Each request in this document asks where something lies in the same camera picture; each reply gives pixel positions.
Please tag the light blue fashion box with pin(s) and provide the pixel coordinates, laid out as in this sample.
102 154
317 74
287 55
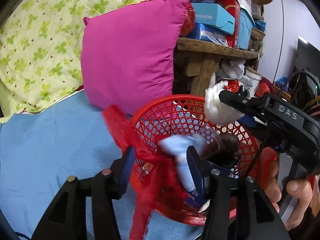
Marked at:
214 15

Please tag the white tissue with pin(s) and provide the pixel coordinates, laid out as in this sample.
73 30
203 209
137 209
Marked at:
216 111

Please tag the red shiny plastic bag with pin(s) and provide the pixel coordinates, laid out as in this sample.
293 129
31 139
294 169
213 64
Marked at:
189 22

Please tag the green clover quilt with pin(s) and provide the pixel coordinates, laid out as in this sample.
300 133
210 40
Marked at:
41 44

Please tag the blue plastic storage bin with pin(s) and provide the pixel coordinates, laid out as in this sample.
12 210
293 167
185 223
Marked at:
245 29

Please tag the red mesh ribbon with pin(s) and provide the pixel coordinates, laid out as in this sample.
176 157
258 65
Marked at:
161 176

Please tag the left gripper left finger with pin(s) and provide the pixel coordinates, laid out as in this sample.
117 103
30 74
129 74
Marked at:
65 217

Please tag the red cardboard box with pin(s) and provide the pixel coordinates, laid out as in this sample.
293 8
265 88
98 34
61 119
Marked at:
232 7

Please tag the black television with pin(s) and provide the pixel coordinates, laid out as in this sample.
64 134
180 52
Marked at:
307 57

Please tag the right hand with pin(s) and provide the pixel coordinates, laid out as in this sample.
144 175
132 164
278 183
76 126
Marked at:
307 206

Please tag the magenta pillow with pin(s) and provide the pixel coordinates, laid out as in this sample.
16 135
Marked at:
127 54

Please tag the red plastic mesh basket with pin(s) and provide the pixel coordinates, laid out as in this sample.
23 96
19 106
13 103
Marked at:
184 115

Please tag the blue white tissue pack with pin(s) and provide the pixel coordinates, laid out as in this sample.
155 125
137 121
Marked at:
208 33

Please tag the blue bed sheet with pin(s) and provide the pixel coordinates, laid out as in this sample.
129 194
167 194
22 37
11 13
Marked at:
39 152

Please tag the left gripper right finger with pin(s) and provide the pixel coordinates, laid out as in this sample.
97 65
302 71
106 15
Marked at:
256 217

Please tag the blue foil toothpaste wrapper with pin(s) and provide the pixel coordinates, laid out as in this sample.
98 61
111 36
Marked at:
176 146

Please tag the wooden table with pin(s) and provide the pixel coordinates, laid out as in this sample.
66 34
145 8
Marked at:
195 61

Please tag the woven basket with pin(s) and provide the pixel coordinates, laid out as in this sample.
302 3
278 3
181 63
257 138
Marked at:
257 35

